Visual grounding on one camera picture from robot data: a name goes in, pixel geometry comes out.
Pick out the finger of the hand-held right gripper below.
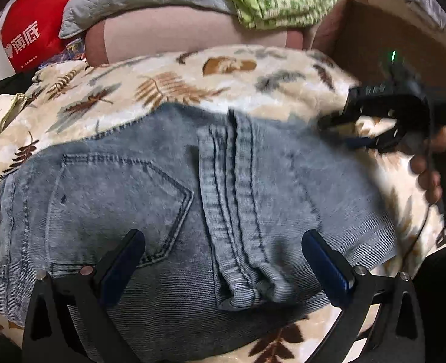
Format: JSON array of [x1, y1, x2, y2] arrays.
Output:
[[343, 129, 409, 155], [317, 85, 401, 131]]

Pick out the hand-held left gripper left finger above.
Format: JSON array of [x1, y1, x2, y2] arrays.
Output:
[[22, 229, 146, 363]]

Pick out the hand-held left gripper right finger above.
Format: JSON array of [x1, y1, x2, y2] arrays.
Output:
[[302, 230, 426, 363]]

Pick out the grey-blue denim pants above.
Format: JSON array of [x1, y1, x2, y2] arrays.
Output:
[[0, 102, 401, 363]]

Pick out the person's right hand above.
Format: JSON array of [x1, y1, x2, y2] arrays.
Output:
[[409, 126, 446, 205]]

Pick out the brown wooden board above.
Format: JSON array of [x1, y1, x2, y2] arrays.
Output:
[[331, 0, 446, 122]]

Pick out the white floral cloth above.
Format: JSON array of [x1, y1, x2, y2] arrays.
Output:
[[370, 0, 446, 31]]

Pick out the beige leaf-print blanket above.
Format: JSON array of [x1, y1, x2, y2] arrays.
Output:
[[0, 43, 446, 363]]

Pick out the pink long pillow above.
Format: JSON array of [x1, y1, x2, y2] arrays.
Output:
[[85, 8, 305, 67]]

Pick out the black cloth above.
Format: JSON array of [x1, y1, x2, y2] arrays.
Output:
[[0, 69, 39, 97]]

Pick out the colourful snack packets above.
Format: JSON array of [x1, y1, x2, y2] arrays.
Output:
[[43, 38, 88, 67]]

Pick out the red shopping bag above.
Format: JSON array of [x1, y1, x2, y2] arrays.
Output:
[[0, 0, 78, 75]]

